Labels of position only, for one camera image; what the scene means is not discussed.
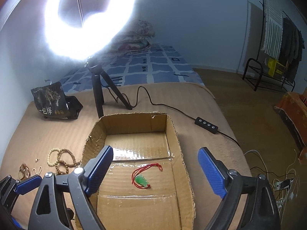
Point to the dark hanging clothes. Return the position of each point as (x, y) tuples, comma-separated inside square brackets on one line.
[(291, 49)]

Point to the blue checkered bedsheet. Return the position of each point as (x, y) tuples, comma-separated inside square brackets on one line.
[(157, 65)]

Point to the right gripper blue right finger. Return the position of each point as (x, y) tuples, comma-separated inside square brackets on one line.
[(210, 168)]

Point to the black snack bag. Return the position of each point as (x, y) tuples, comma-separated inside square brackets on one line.
[(52, 102)]

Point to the black clothes rack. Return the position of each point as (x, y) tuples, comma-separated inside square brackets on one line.
[(256, 72)]

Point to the yellow box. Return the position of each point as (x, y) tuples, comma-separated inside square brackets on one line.
[(275, 69)]

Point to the floral folded quilt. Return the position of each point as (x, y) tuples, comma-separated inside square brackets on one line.
[(133, 37)]

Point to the orange cloth covered furniture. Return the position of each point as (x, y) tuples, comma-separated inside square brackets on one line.
[(293, 105)]

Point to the red strap wristwatch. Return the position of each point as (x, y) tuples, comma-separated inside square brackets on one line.
[(24, 172)]

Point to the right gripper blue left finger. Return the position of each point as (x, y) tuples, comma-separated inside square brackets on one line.
[(96, 169)]

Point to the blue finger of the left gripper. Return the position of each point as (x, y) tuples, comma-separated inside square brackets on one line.
[(28, 185)]

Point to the black tripod stand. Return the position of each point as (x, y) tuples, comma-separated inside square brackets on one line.
[(97, 72)]

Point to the striped hanging towel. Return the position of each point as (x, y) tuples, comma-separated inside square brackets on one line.
[(273, 29)]

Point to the open cardboard box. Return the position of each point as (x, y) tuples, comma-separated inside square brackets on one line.
[(147, 185)]

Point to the black inline cable remote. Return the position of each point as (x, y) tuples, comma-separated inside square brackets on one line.
[(206, 125)]

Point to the white ring light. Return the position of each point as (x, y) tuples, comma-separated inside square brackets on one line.
[(77, 29)]

